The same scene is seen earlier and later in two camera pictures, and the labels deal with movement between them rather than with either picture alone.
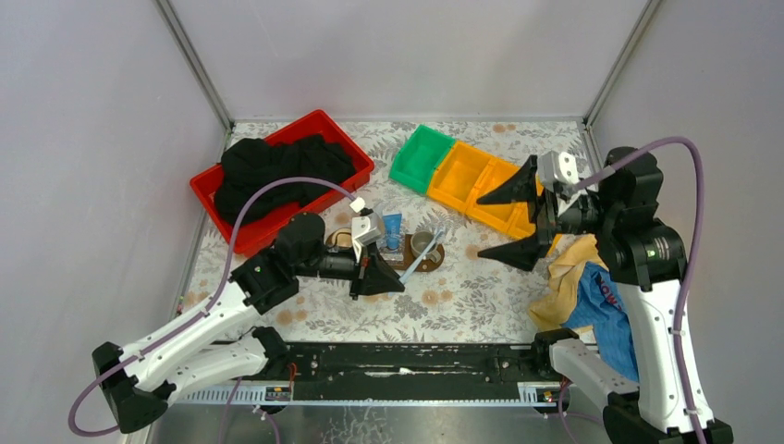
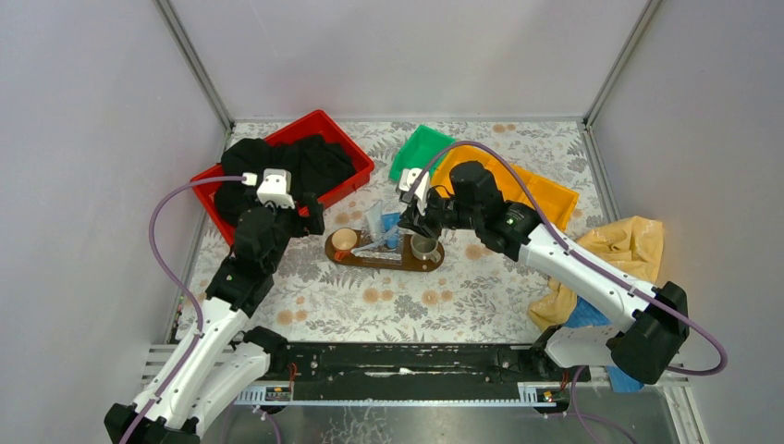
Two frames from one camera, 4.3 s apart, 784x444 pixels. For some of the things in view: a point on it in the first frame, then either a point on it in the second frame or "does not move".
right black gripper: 522,187 -> 411,220
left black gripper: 358,274 -> 309,212
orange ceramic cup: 340,238 does not move
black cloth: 248,164 does not move
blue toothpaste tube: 392,229 does not move
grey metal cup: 420,240 does not move
